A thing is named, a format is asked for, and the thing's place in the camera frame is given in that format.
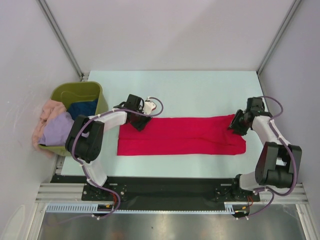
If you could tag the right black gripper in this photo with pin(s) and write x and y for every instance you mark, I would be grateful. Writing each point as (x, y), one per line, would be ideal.
(234, 125)

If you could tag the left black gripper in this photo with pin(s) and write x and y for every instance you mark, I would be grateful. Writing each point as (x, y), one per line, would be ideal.
(140, 125)

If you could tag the red t shirt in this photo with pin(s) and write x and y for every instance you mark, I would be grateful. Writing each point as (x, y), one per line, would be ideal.
(181, 136)

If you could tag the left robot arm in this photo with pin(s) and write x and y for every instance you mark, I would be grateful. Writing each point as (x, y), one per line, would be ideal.
(85, 138)

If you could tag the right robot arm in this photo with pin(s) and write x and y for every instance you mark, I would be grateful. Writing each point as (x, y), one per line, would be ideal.
(278, 165)

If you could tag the navy blue t shirt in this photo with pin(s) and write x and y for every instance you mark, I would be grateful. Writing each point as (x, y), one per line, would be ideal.
(85, 108)

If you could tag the olive green plastic bin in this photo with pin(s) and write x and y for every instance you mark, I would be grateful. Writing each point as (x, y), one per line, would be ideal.
(74, 92)

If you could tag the lavender t shirt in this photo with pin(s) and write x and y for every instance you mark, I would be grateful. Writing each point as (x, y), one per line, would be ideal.
(56, 132)

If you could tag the pink t shirt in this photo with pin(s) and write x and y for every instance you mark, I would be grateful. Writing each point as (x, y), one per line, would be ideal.
(50, 110)

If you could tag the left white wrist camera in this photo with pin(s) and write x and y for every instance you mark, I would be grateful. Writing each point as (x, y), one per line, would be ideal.
(148, 106)

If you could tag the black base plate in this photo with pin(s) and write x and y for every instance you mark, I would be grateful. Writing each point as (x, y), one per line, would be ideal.
(164, 193)

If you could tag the left aluminium corner post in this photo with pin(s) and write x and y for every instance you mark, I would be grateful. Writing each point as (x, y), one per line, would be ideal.
(54, 25)

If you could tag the aluminium corner post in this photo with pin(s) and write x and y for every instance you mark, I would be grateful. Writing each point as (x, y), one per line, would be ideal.
(279, 34)
(54, 25)

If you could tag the aluminium front rail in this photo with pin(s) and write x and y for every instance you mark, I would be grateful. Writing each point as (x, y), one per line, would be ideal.
(73, 193)

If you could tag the right aluminium corner post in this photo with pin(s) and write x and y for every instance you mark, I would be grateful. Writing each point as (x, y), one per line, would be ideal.
(279, 34)

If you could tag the left white cable duct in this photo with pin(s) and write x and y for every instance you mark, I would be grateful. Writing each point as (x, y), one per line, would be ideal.
(84, 208)

